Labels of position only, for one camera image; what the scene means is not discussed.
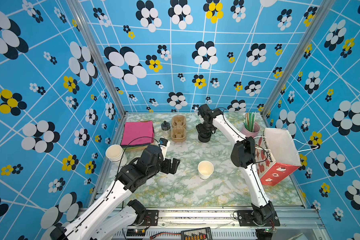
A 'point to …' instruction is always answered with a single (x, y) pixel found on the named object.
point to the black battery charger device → (204, 233)
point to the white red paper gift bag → (276, 155)
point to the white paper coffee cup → (205, 168)
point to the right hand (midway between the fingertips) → (205, 130)
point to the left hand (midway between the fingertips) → (173, 158)
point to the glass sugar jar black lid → (165, 127)
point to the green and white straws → (249, 123)
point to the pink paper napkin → (132, 130)
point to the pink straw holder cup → (252, 134)
